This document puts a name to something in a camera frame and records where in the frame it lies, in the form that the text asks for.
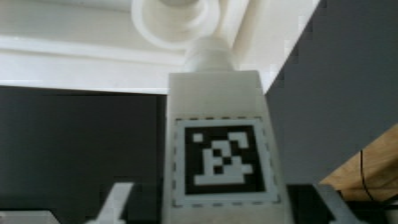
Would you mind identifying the white square tabletop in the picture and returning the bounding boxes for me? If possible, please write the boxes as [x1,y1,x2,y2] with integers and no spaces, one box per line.
[0,0,322,94]

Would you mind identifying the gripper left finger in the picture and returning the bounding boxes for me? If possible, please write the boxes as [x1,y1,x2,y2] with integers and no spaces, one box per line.
[86,182,136,224]

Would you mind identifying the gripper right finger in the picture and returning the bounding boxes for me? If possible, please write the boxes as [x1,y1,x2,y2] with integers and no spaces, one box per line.
[313,184,368,224]

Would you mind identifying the white table leg with tag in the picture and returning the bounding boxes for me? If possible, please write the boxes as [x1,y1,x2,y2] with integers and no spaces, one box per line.
[162,37,294,224]

